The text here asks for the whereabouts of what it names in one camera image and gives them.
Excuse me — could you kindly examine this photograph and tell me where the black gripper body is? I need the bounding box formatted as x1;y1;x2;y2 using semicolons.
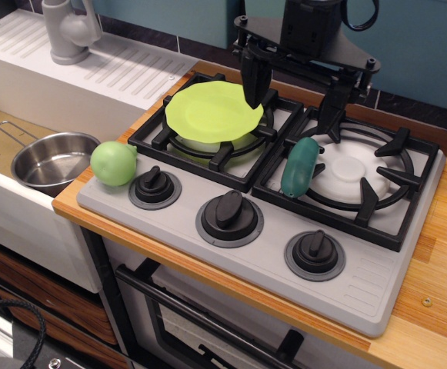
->
233;1;381;94

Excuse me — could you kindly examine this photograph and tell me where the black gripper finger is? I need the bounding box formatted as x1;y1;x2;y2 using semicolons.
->
316;78;355;143
241;49;272;109

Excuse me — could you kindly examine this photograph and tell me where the dark green toy cucumber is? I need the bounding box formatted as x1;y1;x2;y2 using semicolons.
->
281;137;319;198

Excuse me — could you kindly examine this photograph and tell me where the lime green plastic plate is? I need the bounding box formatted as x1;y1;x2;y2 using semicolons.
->
165;81;264;144

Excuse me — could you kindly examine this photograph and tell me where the light green toy pear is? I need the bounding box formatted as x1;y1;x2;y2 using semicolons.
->
90;141;138;187

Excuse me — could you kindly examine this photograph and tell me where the small stainless steel pot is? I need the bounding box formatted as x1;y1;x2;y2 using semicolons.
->
0;121;100;198

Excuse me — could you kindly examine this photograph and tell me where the white toy sink unit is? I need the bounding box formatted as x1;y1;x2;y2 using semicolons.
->
0;10;196;293

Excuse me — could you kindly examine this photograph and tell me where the white right burner cap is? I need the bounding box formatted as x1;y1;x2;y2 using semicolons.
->
309;138;390;204

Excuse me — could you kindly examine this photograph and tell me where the white burner cap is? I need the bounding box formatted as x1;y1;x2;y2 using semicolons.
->
309;138;390;204
175;134;260;158

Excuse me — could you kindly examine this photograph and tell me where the white left burner cap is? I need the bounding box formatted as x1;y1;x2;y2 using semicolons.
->
175;134;260;158

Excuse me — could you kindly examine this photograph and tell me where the black left burner grate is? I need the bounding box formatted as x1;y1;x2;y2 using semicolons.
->
128;88;305;192

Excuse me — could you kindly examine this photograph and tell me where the black burner grate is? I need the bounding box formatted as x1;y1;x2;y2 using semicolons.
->
128;88;305;192
252;108;444;251

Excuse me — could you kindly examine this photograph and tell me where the black right burner grate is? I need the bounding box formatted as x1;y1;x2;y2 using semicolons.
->
252;108;444;251

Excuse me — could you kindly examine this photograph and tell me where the black middle stove knob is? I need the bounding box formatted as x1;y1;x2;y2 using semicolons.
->
195;190;264;248

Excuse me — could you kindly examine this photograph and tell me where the black stove knob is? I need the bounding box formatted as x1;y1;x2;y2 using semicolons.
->
284;230;346;282
128;165;182;211
195;190;264;248

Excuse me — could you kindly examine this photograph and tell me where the black left stove knob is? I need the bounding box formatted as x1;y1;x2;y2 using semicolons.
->
128;165;182;211

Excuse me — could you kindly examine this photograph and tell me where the black right stove knob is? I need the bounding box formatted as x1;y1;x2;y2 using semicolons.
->
284;230;346;282

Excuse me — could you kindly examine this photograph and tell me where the grey toy stove top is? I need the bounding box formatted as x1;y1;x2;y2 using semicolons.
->
75;87;447;339

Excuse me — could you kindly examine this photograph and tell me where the grey toy faucet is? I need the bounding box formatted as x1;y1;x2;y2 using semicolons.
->
42;0;102;65

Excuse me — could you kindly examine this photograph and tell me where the wood grain drawer front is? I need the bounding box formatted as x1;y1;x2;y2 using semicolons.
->
0;245;118;345

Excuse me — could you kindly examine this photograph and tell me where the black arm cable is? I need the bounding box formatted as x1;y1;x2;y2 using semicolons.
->
338;0;380;31

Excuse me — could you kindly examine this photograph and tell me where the black oven door handle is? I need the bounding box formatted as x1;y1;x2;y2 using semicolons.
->
115;265;303;368

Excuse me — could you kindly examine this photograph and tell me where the black braided cable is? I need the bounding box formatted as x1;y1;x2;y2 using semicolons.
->
0;299;47;369

